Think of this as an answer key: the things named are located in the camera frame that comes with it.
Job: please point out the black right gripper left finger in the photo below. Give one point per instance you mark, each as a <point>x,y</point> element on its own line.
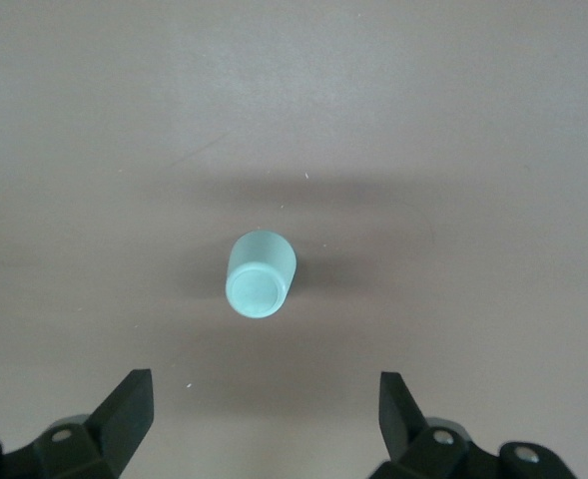
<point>114,429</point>

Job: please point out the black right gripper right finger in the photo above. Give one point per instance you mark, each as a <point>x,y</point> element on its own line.
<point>403,429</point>

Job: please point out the mint green plastic cup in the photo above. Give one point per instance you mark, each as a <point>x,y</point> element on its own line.
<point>256,289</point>

